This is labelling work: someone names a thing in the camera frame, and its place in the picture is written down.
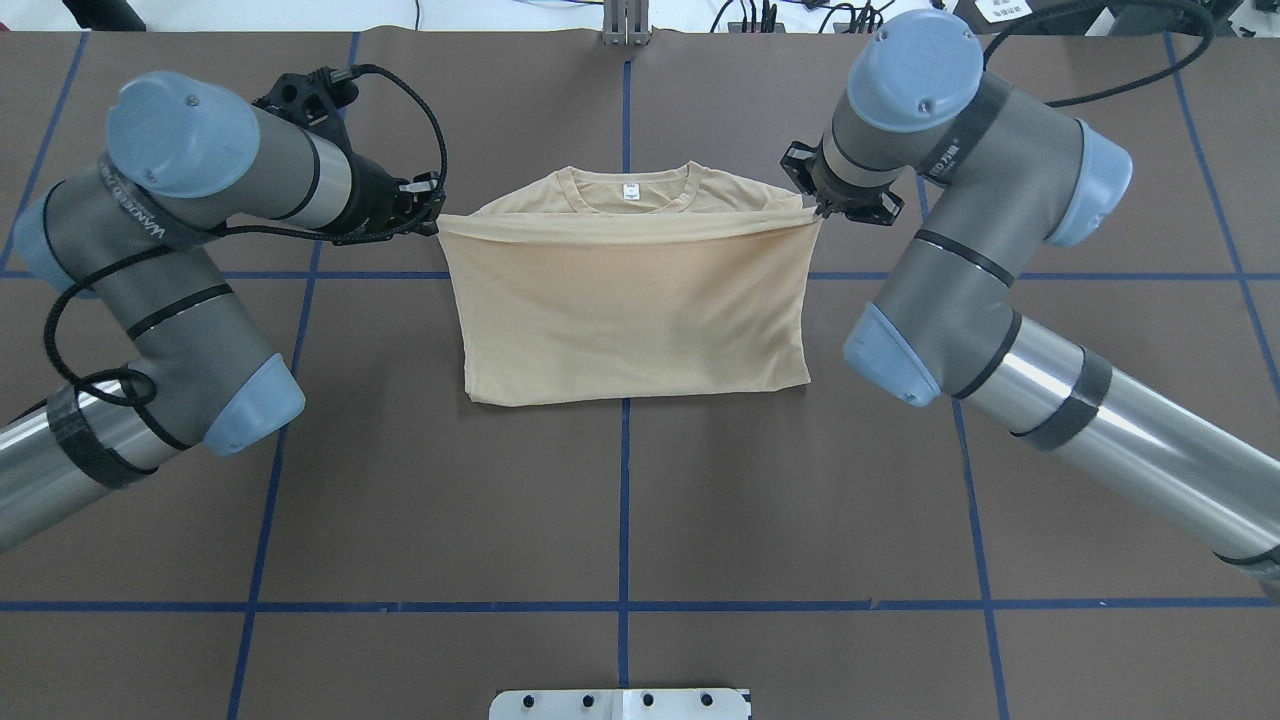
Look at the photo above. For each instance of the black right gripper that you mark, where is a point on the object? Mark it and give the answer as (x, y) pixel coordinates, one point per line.
(829, 207)

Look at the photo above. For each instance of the grey aluminium post bracket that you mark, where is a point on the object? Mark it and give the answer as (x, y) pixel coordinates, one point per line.
(626, 23)

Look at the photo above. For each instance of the beige long-sleeve printed shirt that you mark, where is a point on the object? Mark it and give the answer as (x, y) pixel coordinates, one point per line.
(583, 286)

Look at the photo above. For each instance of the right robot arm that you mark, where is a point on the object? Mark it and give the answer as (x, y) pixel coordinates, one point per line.
(1015, 175)

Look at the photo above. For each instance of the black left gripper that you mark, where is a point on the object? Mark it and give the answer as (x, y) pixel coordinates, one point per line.
(372, 200)

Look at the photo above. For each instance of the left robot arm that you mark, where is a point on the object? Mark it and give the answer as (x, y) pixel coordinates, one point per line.
(156, 351)

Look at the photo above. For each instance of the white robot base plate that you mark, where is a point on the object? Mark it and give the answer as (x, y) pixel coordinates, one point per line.
(621, 703)

